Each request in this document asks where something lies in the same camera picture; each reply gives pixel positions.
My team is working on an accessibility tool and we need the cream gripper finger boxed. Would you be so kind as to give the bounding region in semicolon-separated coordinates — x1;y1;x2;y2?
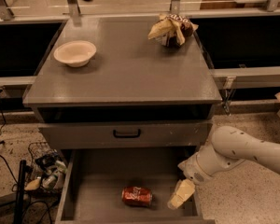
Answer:
177;160;189;172
167;179;195;210

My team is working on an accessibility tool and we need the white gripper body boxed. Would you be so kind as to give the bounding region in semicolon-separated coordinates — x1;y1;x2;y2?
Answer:
183;155;212;185

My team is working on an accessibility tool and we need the red coke can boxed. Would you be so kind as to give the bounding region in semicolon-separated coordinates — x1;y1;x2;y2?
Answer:
121;186;152;207

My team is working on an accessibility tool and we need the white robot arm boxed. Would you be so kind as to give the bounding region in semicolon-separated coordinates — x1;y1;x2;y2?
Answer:
167;126;280;210

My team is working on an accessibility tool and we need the open grey middle drawer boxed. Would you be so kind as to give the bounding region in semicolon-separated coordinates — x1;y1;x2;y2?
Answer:
55;147;216;224

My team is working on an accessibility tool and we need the grey drawer cabinet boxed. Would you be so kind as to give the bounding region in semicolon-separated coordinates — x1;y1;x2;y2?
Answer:
22;15;223;151

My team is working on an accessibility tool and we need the closed grey top drawer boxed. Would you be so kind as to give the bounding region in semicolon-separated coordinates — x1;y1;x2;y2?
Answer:
39;120;212;149

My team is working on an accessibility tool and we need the crumpled brown chip bag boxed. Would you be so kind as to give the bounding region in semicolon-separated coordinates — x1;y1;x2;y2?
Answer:
147;14;198;47

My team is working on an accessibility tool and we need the white paper bowl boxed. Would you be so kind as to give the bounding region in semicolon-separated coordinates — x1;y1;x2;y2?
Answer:
54;40;97;67

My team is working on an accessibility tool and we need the black stand pole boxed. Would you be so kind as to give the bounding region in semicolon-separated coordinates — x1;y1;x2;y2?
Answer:
13;160;26;224

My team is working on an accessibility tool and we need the black drawer handle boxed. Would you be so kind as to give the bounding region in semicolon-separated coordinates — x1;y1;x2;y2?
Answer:
113;129;141;139

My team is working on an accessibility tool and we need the metal clamp bracket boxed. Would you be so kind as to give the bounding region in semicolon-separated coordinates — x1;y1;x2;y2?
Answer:
222;77;236;116

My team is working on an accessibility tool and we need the wire basket with items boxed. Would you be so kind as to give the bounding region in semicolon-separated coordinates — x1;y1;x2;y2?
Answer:
24;142;67;194

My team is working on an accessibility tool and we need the black floor cable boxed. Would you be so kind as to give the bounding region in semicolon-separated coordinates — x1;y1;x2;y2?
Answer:
0;89;19;185

